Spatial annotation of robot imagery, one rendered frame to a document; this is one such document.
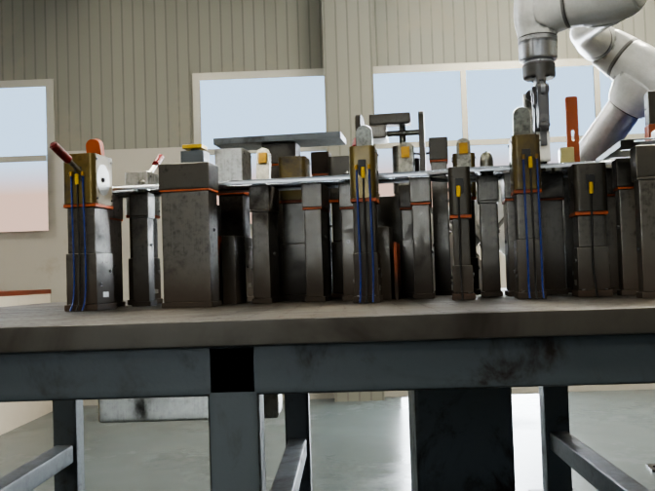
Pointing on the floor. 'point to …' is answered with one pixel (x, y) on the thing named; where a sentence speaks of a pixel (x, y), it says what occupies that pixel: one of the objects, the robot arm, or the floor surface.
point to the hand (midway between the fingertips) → (542, 149)
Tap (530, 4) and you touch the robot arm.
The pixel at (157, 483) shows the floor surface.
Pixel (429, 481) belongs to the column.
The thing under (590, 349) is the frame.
